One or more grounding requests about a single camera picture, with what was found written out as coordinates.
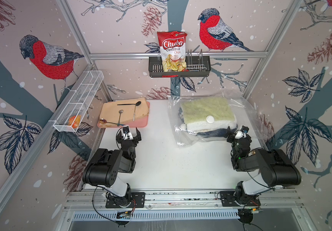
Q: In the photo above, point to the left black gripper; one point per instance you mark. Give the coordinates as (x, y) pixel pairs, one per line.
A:
(135, 139)

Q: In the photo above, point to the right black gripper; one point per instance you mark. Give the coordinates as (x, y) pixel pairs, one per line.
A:
(232, 135)

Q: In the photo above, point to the green fleece blanket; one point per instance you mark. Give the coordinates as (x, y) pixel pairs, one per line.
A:
(207, 117)

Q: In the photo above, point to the clear plastic vacuum bag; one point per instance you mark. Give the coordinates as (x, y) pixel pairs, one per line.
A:
(243, 110)

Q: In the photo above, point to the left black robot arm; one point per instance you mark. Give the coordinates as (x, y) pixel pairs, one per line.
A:
(102, 171)

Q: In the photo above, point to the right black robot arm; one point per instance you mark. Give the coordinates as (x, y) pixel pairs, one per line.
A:
(268, 170)

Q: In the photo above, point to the red Chuba chips bag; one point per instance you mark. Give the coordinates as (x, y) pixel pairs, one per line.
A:
(173, 50)

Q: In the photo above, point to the pink tray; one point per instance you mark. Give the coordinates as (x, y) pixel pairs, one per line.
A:
(125, 122)

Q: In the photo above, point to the small silver spoon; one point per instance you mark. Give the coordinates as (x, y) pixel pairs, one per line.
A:
(120, 112)

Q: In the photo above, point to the beige wooden cutting board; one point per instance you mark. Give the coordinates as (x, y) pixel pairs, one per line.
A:
(111, 111)

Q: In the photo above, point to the black spoon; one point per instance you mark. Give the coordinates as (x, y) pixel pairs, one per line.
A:
(138, 103)

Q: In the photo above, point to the orange item in basket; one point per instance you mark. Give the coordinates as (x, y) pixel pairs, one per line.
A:
(74, 121)

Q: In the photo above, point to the left circuit board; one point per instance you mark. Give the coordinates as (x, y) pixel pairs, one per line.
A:
(126, 215)

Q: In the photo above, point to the circuit board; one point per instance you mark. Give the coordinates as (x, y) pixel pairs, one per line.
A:
(248, 211)
(126, 215)

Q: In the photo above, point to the right circuit board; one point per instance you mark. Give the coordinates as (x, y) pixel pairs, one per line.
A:
(248, 211)

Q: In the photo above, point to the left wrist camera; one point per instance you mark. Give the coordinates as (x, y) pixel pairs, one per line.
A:
(125, 129)

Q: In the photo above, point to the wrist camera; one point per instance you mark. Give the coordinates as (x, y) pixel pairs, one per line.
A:
(241, 133)
(125, 129)

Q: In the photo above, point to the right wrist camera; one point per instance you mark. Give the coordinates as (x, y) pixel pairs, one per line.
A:
(241, 133)

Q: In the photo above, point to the white wire basket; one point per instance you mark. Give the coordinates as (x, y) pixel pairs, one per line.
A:
(80, 100)

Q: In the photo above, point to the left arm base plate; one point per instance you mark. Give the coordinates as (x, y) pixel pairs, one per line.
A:
(133, 200)

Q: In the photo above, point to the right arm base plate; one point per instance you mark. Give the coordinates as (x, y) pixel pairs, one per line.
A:
(230, 199)

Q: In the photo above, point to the dark grey wall rack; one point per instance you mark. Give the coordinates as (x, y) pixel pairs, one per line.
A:
(192, 66)

